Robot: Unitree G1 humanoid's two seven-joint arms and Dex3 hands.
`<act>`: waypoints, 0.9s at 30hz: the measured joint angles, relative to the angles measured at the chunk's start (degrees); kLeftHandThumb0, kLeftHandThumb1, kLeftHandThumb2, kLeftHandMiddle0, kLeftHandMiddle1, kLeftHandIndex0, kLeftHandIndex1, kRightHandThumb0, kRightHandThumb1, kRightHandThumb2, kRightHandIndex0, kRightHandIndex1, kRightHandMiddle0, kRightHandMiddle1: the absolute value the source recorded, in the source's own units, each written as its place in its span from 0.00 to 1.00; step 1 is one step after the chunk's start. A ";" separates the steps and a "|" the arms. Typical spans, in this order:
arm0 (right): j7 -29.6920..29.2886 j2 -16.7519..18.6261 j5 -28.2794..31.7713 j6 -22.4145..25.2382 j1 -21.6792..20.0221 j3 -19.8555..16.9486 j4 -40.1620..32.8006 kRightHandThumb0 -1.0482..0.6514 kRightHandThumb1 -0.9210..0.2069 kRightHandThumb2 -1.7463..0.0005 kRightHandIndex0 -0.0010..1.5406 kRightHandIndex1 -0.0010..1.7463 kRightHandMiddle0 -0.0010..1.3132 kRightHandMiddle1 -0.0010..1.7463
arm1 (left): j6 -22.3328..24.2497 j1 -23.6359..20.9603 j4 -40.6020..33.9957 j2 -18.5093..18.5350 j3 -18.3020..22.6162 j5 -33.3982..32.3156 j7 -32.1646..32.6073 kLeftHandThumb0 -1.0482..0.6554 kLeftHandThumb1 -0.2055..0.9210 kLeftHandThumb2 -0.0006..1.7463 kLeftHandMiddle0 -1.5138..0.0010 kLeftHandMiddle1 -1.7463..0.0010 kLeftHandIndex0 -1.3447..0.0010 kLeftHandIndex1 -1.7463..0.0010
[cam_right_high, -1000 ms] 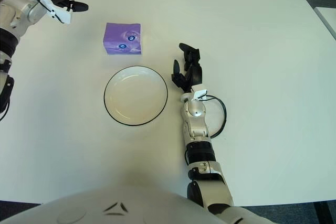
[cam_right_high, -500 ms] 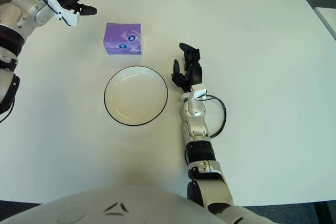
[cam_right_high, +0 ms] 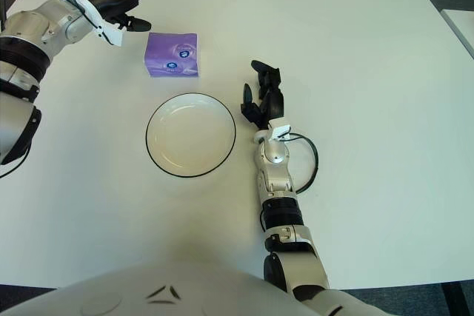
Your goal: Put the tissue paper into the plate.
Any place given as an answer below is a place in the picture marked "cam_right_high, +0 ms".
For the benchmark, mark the grey robot torso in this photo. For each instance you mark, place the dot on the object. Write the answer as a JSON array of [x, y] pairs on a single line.
[[166, 290]]

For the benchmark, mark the white plate with black rim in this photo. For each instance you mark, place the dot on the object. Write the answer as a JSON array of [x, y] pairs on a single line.
[[190, 136]]

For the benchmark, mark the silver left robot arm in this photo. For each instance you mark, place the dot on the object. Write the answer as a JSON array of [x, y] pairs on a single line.
[[37, 23]]

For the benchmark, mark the neighbouring white table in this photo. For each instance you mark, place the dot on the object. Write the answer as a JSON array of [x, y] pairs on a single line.
[[463, 29]]

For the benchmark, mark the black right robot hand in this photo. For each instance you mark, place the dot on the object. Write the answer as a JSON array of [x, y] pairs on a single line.
[[274, 107]]

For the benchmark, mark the purple tissue paper pack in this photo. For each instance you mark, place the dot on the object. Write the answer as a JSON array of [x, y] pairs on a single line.
[[170, 51]]

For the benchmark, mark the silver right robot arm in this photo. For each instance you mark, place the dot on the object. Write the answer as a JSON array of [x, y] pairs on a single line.
[[276, 179]]

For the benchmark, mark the black table leg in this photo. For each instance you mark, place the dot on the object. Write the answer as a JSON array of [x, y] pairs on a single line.
[[453, 299]]

